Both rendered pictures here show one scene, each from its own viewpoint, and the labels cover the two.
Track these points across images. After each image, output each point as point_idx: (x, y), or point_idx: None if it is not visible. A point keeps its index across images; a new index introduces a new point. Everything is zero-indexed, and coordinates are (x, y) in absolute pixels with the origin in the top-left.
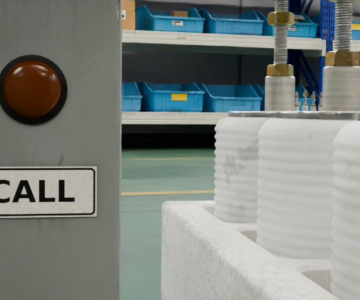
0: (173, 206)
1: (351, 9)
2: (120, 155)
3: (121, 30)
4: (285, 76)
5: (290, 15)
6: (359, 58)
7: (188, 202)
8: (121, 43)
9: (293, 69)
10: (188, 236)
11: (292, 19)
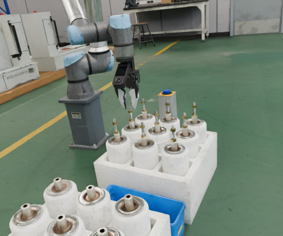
0: (208, 131)
1: (166, 106)
2: (159, 109)
3: (158, 100)
4: (191, 115)
5: (191, 106)
6: (166, 113)
7: (213, 133)
8: (158, 101)
9: (193, 115)
10: None
11: (192, 106)
